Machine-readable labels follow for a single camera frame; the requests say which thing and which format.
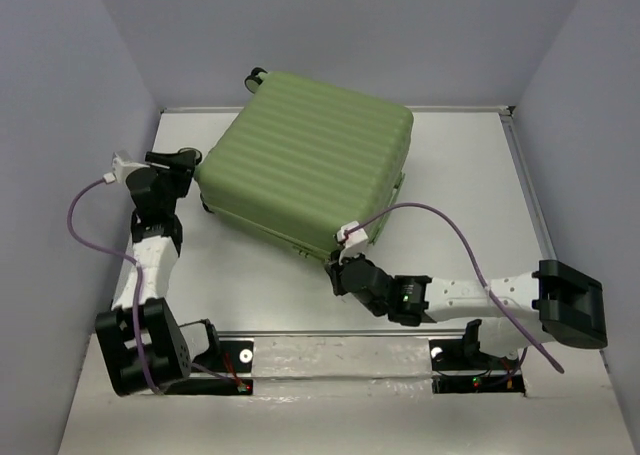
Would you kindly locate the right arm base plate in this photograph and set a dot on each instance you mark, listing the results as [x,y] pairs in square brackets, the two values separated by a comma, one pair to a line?
[453,372]

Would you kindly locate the green hard-shell suitcase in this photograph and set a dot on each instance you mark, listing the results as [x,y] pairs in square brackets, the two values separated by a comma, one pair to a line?
[302,159]

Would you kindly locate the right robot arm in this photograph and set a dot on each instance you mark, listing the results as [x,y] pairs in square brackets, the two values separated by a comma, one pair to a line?
[554,303]

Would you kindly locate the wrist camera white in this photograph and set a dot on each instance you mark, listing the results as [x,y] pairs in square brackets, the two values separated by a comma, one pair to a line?
[122,165]
[352,239]

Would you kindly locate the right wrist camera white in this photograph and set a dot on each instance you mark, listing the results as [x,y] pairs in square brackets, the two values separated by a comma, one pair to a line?
[352,239]

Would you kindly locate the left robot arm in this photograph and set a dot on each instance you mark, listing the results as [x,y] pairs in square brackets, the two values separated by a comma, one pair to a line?
[143,346]

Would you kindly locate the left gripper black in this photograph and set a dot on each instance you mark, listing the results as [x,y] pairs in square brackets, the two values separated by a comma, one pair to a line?
[183,164]

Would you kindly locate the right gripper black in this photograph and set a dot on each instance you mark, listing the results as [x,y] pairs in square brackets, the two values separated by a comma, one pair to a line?
[334,270]

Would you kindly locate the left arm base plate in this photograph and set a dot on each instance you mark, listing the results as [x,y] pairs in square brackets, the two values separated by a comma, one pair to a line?
[226,372]

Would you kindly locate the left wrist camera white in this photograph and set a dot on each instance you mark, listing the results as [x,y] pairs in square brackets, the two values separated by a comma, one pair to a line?
[122,165]

